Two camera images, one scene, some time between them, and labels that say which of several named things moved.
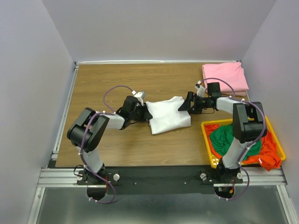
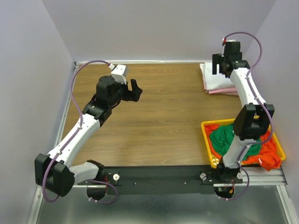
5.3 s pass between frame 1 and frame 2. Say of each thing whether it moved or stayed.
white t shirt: moved
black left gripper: moved
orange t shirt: stayed
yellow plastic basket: stayed
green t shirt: stayed
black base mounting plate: stayed
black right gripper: moved
